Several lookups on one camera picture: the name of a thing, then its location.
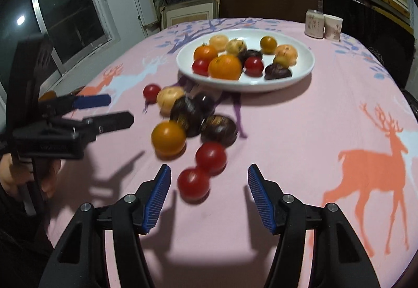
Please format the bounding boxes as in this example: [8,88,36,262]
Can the left hand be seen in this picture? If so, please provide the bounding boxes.
[1,154,61,200]

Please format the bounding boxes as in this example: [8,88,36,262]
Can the small orange mandarin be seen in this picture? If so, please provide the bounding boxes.
[193,44,218,62]

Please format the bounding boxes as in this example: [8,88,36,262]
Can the large orange mandarin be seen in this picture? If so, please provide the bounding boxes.
[208,54,242,81]

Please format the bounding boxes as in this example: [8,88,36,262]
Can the pink deer tablecloth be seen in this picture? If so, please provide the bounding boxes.
[48,19,417,287]

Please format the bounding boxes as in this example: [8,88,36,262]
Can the small green-yellow fruit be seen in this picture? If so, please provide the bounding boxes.
[274,55,295,69]

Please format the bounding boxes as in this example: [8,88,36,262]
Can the small orange-yellow tomato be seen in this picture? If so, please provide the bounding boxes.
[259,36,278,55]

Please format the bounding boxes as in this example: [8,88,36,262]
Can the pale yellow persimmon fruit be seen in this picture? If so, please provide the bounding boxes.
[209,34,229,52]

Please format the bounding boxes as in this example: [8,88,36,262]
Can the red cherry tomato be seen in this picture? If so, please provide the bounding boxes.
[176,168,210,202]
[142,84,161,104]
[245,57,264,77]
[192,59,210,77]
[195,142,228,175]

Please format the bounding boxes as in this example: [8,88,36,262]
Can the pale orange persimmon fruit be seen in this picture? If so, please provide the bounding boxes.
[275,44,298,64]

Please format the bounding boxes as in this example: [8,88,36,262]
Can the sliding glass window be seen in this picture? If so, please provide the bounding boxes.
[0,0,120,97]

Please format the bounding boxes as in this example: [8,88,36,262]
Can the yellow striped pepino melon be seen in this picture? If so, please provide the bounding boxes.
[225,38,247,56]
[156,86,185,117]

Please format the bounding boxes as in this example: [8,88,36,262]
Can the framed picture board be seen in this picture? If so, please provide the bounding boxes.
[161,0,220,29]

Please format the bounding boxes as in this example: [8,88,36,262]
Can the white paper cup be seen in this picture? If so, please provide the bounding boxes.
[324,14,343,41]

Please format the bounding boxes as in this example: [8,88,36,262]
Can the white oval plate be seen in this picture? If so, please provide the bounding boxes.
[176,28,315,93]

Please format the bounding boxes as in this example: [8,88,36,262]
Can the dark wooden chair back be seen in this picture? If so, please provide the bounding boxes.
[220,0,322,23]

